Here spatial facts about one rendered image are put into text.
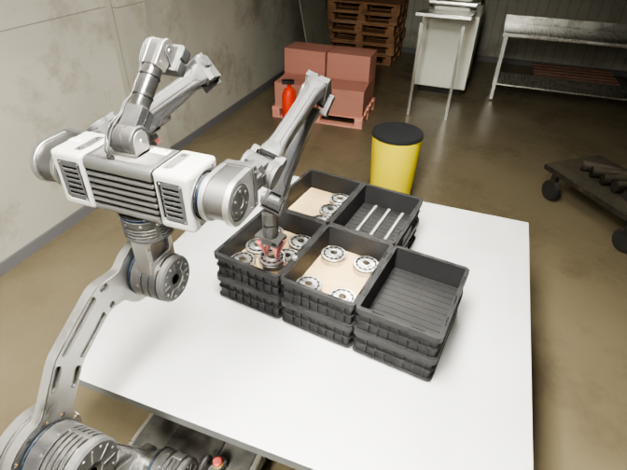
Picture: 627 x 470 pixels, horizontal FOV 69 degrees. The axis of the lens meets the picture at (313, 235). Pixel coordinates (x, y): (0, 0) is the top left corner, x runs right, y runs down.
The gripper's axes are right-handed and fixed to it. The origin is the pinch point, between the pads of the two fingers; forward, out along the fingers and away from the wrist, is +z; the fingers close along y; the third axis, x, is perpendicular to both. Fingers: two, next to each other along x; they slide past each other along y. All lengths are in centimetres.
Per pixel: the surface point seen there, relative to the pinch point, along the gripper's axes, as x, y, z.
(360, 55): -368, 130, 24
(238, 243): -4.9, 20.2, 5.8
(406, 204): -70, -29, 6
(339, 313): 7.5, -32.9, 8.6
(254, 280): 9.1, 2.3, 7.2
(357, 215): -57, -10, 11
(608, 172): -280, -126, 59
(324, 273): -11.6, -16.6, 11.2
